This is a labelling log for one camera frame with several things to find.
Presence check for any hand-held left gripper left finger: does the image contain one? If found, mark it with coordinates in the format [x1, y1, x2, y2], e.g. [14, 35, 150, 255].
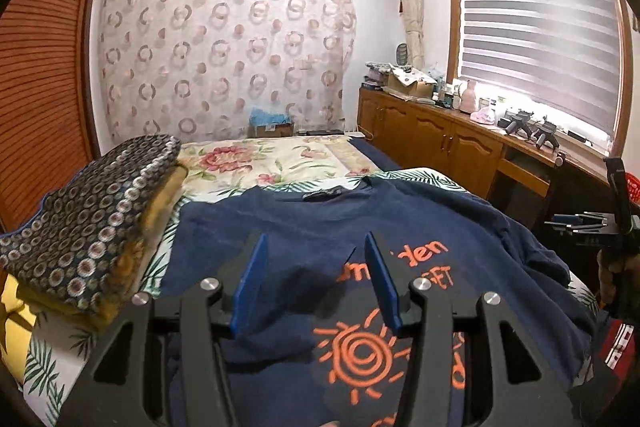
[60, 233, 271, 427]

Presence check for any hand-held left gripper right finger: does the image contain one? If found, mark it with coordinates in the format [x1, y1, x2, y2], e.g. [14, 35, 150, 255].
[364, 232, 576, 427]

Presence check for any navy t-shirt with orange print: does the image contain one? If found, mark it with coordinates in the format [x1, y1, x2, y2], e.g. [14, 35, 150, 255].
[160, 166, 598, 427]

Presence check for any person's right hand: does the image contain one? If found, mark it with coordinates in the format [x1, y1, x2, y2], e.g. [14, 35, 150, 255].
[597, 249, 623, 308]

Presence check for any dark spare gripper tool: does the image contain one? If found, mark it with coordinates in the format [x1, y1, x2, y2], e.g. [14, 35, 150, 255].
[502, 109, 533, 138]
[532, 119, 563, 150]

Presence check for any red white-printed cloth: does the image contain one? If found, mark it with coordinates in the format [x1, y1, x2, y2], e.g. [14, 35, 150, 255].
[597, 319, 638, 370]

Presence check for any mustard folded blanket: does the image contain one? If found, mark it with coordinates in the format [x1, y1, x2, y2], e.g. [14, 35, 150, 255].
[10, 166, 190, 333]

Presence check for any floral quilt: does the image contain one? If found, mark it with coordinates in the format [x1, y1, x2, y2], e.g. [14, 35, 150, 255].
[177, 134, 381, 202]

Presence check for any plain navy cloth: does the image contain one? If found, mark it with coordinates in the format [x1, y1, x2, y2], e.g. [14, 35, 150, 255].
[352, 138, 403, 172]

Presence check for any pink bottle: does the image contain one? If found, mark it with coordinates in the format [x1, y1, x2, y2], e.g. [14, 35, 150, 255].
[460, 79, 482, 114]

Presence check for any wooden cabinet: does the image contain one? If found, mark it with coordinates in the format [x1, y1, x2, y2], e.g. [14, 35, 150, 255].
[357, 87, 616, 228]

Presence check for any cardboard box with blue cloth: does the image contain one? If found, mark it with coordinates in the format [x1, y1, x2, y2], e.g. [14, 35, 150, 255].
[248, 108, 296, 138]

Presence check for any dark circle-patterned folded blanket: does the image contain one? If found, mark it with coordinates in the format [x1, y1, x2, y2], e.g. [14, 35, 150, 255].
[0, 134, 182, 313]

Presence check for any grey striped window blind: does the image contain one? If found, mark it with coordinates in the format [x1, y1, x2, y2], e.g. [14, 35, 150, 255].
[457, 0, 623, 148]

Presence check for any open cardboard box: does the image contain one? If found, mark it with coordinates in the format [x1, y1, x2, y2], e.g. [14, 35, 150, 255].
[384, 67, 438, 100]

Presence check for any palm-leaf printed bed sheet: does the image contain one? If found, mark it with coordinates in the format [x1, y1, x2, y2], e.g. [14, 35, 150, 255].
[20, 164, 606, 427]

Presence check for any stack of folded cloths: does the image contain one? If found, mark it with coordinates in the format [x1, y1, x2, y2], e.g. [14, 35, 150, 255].
[364, 62, 391, 88]

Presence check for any circle-patterned sheer curtain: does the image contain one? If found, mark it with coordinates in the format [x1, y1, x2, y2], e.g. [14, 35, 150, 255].
[96, 0, 358, 142]

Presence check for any bright yellow cloth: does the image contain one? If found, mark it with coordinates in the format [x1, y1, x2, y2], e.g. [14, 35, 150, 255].
[0, 274, 38, 383]

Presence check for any wooden louvered wardrobe door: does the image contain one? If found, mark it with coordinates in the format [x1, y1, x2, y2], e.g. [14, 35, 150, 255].
[0, 0, 112, 233]

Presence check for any wooden window frame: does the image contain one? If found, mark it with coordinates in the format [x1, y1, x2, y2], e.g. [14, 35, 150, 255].
[446, 0, 636, 158]

